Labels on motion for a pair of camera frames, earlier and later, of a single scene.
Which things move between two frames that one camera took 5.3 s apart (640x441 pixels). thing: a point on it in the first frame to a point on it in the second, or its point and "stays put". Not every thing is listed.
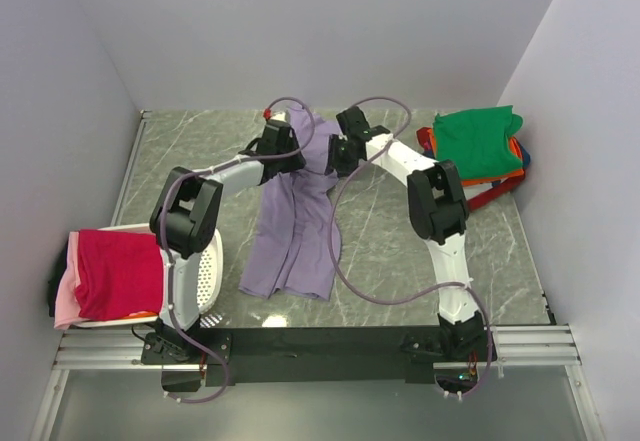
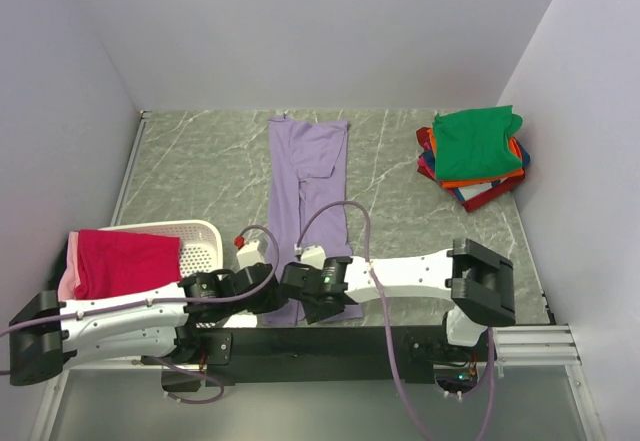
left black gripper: [298, 163] to [272, 301]
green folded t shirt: [478, 142] stays put
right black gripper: [333, 162] to [313, 312]
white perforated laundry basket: [210, 274] stays put
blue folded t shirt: [526, 159] stays put
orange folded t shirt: [471, 182] stays put
